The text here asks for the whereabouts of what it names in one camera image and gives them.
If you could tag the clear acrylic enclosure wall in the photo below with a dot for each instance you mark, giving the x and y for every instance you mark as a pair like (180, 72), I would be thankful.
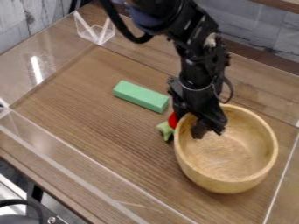
(91, 148)

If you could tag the red plush strawberry fruit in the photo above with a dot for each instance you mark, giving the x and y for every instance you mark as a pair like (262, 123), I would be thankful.
(167, 126)

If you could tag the light wooden bowl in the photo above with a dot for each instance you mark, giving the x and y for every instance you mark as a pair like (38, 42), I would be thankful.
(227, 163)

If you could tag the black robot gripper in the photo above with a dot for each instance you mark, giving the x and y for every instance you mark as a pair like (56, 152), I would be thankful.
(202, 101)

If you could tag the clear acrylic corner bracket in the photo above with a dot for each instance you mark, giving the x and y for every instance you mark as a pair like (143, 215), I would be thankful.
(94, 33)

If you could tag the green rectangular foam block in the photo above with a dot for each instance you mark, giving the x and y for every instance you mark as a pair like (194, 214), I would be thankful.
(142, 96)

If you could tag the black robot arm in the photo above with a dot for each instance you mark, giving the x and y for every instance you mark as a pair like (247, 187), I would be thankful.
(191, 29)

